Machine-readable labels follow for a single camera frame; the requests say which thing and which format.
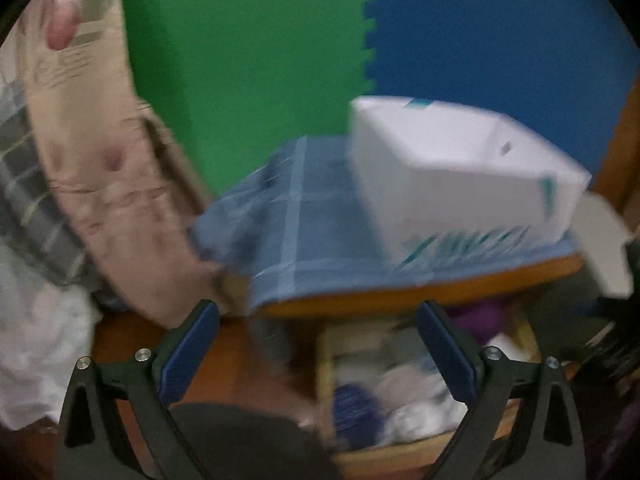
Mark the purple underwear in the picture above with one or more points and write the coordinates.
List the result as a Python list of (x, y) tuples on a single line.
[(475, 317)]

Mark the dark cloth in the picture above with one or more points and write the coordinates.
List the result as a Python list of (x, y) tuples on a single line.
[(600, 360), (250, 445)]

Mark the white shoe box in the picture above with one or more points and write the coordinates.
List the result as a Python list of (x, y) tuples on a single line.
[(450, 185)]

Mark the blue plaid cloth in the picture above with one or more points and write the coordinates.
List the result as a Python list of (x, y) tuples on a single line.
[(300, 220)]

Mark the green foam mat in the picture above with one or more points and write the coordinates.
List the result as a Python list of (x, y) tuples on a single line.
[(240, 60)]

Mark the brown cloth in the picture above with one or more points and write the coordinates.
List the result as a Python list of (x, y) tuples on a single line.
[(175, 160)]

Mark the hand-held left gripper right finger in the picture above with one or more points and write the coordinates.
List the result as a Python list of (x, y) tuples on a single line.
[(445, 355)]

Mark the white underwear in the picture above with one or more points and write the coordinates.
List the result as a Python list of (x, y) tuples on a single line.
[(415, 410)]

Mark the white bed sheet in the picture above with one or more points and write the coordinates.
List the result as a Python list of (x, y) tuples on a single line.
[(40, 335)]

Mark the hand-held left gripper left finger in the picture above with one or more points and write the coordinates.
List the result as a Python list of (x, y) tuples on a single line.
[(192, 350)]

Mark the light wooden drawer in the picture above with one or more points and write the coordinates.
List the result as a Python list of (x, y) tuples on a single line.
[(324, 385)]

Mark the blue foam mat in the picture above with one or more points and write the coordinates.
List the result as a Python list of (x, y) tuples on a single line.
[(500, 35)]

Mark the dark blue underwear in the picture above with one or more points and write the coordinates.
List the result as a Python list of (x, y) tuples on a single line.
[(355, 410)]

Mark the white box lid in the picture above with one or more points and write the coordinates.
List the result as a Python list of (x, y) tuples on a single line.
[(605, 245)]

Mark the grey plaid pillow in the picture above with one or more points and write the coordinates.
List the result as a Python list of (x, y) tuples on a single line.
[(25, 185)]

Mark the beige floral pillow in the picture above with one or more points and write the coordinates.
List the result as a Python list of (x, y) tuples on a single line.
[(100, 160)]

